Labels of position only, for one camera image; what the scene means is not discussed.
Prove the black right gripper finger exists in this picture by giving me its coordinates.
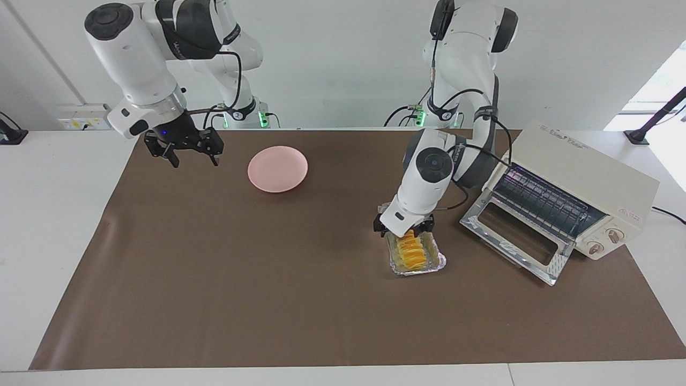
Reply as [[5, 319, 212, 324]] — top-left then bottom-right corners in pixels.
[[199, 129, 225, 167], [144, 134, 181, 169]]

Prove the sliced golden bread loaf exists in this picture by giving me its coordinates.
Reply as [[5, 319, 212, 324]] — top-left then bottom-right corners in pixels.
[[397, 229, 429, 270]]

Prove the aluminium foil tray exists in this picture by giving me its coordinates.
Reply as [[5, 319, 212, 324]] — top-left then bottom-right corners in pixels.
[[378, 203, 447, 277]]

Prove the cream white toaster oven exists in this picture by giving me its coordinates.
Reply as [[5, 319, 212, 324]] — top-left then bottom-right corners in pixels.
[[482, 119, 660, 261]]

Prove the pink round plate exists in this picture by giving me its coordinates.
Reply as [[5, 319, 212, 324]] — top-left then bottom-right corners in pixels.
[[247, 145, 309, 193]]

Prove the brown table mat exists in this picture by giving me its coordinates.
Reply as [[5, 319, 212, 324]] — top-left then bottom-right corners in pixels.
[[29, 129, 686, 370]]

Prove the black pole stand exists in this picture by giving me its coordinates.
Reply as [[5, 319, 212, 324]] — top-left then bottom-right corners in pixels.
[[624, 87, 686, 145]]

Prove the black right base cable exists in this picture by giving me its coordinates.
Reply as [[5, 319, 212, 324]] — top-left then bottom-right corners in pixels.
[[203, 103, 231, 130]]

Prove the black base cable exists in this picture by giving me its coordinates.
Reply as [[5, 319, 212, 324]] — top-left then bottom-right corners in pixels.
[[203, 103, 231, 130], [384, 88, 435, 128]]

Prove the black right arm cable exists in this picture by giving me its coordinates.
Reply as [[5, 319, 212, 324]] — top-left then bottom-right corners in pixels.
[[185, 50, 243, 129]]

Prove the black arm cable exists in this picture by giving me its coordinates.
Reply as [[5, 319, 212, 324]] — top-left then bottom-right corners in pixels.
[[430, 21, 513, 211], [185, 50, 243, 129]]

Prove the white wall socket box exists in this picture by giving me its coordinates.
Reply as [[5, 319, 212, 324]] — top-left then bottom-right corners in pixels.
[[58, 103, 114, 131]]

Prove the black left base cable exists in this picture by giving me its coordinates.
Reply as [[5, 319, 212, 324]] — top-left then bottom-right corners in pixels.
[[384, 88, 435, 128]]

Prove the metal oven wire rack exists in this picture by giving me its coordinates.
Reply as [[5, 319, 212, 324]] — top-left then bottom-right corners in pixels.
[[493, 165, 591, 240]]

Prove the glass oven door chrome frame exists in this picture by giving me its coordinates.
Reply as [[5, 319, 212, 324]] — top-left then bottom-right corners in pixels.
[[459, 189, 575, 286]]

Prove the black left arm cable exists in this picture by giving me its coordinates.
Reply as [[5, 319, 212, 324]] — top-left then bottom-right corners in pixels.
[[430, 21, 513, 211]]

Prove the black clamp mount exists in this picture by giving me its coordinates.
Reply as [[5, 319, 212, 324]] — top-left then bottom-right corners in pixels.
[[0, 111, 28, 145]]

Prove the black oven power cord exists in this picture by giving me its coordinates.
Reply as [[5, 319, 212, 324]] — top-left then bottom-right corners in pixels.
[[651, 206, 686, 225]]

